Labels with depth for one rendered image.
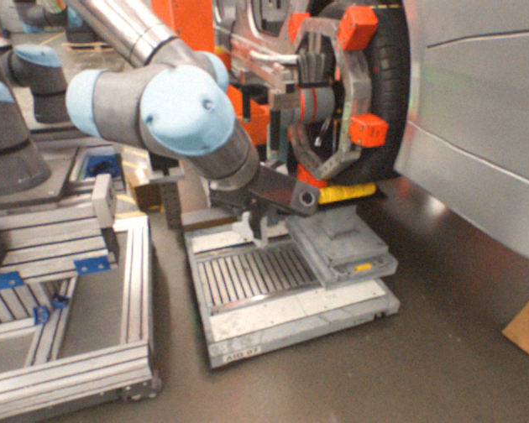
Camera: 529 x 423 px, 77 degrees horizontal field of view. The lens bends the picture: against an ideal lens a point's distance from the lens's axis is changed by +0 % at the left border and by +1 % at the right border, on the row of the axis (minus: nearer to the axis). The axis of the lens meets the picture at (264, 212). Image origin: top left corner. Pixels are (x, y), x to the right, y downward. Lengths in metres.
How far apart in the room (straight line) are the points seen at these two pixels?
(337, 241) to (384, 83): 0.78
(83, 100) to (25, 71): 0.98
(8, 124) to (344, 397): 1.28
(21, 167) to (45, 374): 0.66
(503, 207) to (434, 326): 0.92
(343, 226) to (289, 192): 1.16
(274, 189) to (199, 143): 0.18
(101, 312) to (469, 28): 1.39
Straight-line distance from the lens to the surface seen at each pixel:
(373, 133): 1.03
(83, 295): 1.51
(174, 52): 0.49
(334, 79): 1.38
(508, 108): 0.83
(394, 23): 1.19
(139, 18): 0.52
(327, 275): 1.52
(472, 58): 0.89
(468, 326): 1.74
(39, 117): 1.40
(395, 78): 1.10
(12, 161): 0.93
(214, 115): 0.30
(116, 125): 0.38
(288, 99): 1.05
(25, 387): 1.32
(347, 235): 1.62
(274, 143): 1.09
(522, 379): 1.68
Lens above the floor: 1.20
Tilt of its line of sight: 34 degrees down
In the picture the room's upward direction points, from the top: straight up
